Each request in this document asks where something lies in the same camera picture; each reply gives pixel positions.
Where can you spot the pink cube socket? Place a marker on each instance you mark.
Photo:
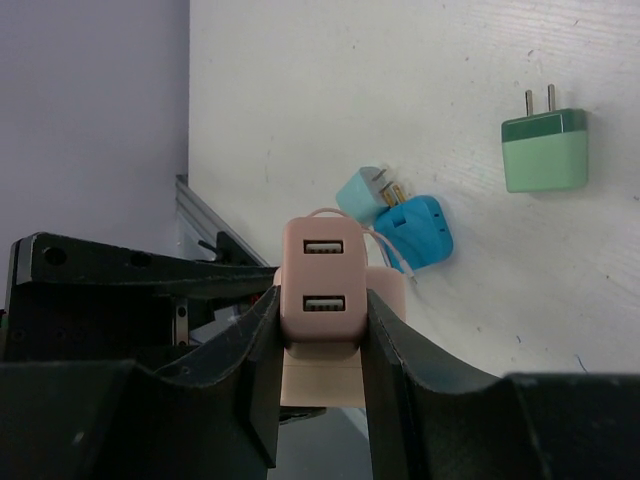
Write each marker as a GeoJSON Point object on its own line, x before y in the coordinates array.
{"type": "Point", "coordinates": [329, 381]}

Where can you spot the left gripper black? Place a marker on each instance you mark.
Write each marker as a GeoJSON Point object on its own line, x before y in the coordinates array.
{"type": "Point", "coordinates": [58, 326]}

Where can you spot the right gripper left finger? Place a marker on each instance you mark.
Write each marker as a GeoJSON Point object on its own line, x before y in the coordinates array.
{"type": "Point", "coordinates": [212, 414]}

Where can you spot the pink charger brown band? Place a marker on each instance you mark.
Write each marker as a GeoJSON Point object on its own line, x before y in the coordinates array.
{"type": "Point", "coordinates": [323, 298]}

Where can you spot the mint green USB charger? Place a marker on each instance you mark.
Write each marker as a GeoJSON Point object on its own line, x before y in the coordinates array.
{"type": "Point", "coordinates": [545, 151]}

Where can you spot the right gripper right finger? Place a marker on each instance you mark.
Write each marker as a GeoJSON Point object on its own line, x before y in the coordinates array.
{"type": "Point", "coordinates": [430, 415]}

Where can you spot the bright blue plug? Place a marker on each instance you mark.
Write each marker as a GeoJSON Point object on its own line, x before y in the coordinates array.
{"type": "Point", "coordinates": [416, 227]}

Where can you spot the light cyan USB charger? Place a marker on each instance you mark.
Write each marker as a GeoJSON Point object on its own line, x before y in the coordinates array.
{"type": "Point", "coordinates": [361, 197]}

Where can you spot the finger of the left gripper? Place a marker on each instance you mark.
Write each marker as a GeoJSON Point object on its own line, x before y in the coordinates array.
{"type": "Point", "coordinates": [290, 414]}

